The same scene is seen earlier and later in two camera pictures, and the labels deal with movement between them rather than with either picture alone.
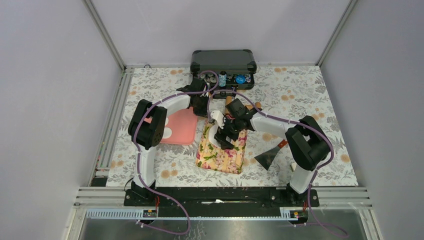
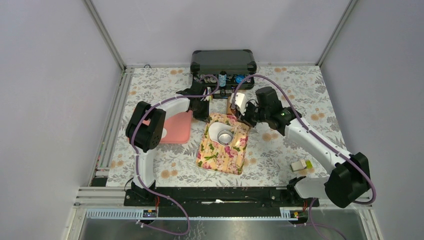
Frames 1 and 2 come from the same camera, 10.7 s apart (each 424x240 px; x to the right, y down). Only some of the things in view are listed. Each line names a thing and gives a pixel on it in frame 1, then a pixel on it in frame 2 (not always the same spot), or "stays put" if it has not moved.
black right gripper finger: (226, 140) to (248, 119)
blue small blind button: (240, 79) stays put
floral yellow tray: (212, 157) stays put
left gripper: (204, 111) stays put
